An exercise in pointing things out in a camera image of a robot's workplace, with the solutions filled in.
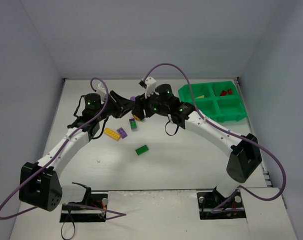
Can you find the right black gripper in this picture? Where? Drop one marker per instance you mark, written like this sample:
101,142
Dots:
143,107

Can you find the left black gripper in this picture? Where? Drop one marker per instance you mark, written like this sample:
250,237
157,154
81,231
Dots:
114,105

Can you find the red long lego brick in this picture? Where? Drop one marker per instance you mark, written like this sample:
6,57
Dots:
223,93

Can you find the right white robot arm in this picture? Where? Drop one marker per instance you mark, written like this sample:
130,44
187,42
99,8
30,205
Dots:
243,154

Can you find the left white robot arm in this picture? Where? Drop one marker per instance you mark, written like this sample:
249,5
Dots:
40,181

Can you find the green square lego on purple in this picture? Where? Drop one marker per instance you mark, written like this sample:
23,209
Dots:
133,124

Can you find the purple flat lego plate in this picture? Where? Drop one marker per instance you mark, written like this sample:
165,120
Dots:
123,134

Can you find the yellow flat long lego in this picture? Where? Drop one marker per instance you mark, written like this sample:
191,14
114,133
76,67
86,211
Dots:
112,134

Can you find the green two-by-four lego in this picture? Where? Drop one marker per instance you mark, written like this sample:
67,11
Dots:
141,150

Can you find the green four-compartment tray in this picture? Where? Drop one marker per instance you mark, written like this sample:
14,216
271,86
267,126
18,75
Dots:
218,108

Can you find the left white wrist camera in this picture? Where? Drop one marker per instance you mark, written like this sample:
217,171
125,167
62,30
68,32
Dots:
102,91

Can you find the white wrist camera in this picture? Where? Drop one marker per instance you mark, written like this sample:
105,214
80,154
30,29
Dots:
102,91
149,85

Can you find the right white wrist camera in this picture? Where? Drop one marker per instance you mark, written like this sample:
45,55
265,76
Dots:
149,85

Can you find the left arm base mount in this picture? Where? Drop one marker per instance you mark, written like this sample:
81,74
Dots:
90,213

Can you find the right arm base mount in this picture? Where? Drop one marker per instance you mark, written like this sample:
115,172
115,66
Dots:
212,206

